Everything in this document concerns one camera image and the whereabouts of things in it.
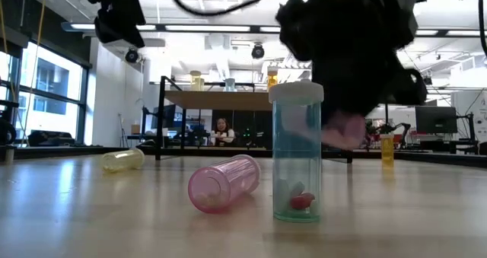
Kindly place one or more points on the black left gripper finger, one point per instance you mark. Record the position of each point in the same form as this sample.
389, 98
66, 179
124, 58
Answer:
121, 22

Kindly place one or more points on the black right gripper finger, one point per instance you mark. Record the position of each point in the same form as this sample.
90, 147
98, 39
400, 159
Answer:
329, 86
367, 86

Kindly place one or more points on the pink medicine bottle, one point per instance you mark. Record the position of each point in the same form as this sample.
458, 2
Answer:
342, 132
224, 182

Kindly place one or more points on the teal bottle with red pill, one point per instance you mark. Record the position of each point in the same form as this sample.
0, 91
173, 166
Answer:
296, 155

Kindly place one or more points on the wooden shelf with black legs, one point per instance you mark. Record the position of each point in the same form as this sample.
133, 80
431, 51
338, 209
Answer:
220, 100

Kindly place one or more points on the black round ceiling spotlight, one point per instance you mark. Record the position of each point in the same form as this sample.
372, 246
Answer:
257, 51
132, 55

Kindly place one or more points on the black computer monitor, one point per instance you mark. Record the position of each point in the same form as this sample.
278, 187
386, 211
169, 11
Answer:
435, 119
167, 117

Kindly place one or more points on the long ceiling light bar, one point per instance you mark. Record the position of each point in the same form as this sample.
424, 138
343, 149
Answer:
207, 28

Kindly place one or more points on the person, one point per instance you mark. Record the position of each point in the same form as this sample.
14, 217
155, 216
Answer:
222, 134

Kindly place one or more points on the black sofa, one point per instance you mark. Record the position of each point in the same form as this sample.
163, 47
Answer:
51, 138

